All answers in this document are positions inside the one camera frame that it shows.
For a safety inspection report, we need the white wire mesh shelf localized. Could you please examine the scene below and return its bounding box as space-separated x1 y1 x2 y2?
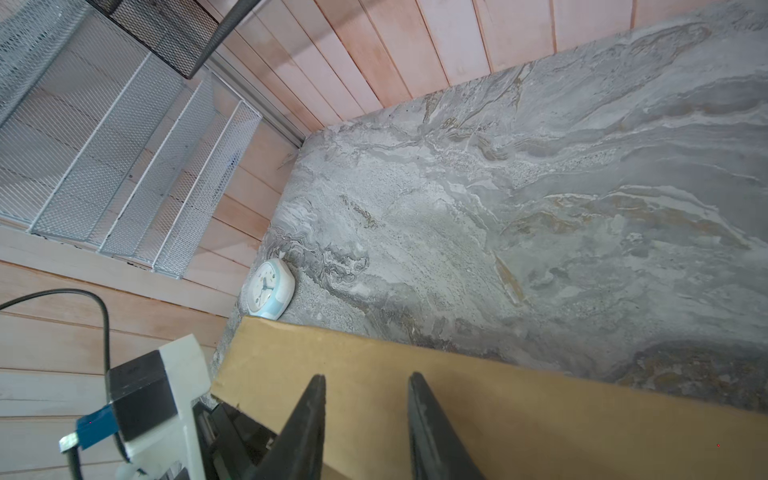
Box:
1 1 261 278

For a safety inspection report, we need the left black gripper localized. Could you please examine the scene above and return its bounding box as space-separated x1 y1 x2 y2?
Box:
191 400 277 479

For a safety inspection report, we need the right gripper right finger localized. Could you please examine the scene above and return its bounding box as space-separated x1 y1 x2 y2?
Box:
407 372 485 479

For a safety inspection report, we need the black wire mesh basket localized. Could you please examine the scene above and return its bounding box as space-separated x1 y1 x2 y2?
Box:
88 0 261 79

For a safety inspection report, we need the brown cardboard box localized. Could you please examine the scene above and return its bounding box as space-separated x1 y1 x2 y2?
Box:
211 317 767 479

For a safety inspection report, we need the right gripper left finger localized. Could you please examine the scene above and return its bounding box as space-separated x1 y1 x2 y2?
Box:
248 375 326 479

